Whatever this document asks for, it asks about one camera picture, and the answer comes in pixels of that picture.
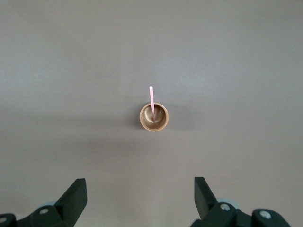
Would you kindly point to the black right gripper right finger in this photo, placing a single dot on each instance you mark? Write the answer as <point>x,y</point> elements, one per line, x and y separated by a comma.
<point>204,201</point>

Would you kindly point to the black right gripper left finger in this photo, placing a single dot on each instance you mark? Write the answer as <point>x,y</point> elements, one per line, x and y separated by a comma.
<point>71,201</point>

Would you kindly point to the pink chopstick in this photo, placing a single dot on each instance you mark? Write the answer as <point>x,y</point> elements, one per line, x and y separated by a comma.
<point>151,99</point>

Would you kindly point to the brown wooden cup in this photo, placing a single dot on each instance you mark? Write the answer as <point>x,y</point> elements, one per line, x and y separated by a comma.
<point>144,123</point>

